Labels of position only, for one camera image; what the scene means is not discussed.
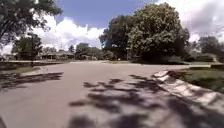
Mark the grey asphalt road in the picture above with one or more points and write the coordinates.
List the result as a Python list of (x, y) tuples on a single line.
[(100, 75)]

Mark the dark green tree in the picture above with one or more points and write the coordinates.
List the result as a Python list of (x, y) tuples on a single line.
[(115, 36)]

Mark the distant trees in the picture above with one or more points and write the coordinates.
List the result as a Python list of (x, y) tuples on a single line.
[(87, 50)]

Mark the low house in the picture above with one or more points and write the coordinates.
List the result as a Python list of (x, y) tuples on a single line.
[(57, 55)]

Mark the large green tree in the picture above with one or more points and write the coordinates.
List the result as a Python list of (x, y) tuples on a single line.
[(156, 30)]

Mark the pale concrete kerb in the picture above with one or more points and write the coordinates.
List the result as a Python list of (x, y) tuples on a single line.
[(36, 72), (186, 89)]

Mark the small dark tree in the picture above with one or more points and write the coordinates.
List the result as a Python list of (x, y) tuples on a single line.
[(28, 46)]

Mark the grass strip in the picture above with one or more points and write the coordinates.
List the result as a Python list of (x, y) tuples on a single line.
[(23, 69)]

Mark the grass verge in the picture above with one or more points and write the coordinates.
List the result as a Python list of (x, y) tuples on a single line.
[(208, 78)]

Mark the tree beside bushes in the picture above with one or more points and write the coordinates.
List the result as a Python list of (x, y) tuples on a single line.
[(209, 46)]

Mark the overhanging tree branches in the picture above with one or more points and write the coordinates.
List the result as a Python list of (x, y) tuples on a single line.
[(20, 15)]

